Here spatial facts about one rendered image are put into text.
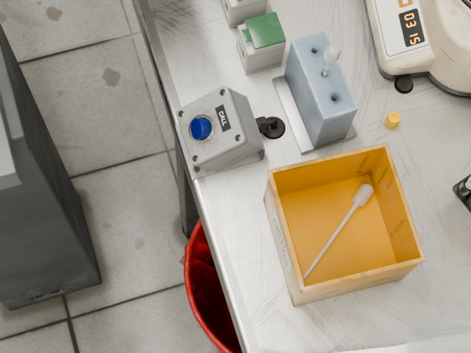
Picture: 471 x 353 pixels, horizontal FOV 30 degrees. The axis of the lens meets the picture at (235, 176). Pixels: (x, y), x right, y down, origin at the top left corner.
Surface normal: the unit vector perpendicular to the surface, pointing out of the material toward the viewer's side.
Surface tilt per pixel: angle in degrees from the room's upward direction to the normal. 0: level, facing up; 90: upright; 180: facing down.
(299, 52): 0
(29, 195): 90
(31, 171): 90
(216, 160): 90
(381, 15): 25
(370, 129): 0
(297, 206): 0
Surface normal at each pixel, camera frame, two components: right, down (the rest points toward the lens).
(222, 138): -0.44, -0.14
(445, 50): -0.78, 0.58
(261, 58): 0.30, 0.91
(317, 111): -0.94, 0.30
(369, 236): 0.04, -0.32
